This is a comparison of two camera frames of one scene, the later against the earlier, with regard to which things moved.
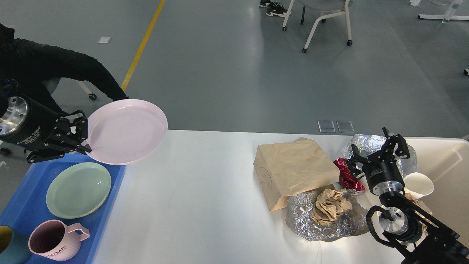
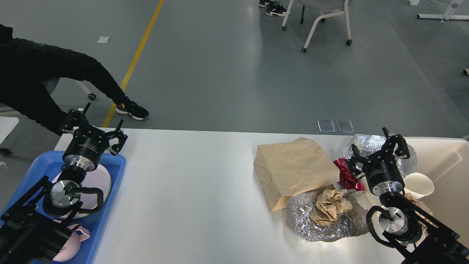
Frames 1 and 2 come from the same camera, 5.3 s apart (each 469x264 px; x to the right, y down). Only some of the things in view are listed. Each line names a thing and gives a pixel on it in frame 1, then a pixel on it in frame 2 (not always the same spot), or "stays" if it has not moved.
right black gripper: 383,173 stays
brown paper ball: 329,204 stays
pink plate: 124,132 → 98,178
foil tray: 350,223 stays
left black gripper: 27,125 → 86,147
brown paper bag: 283,169 stays
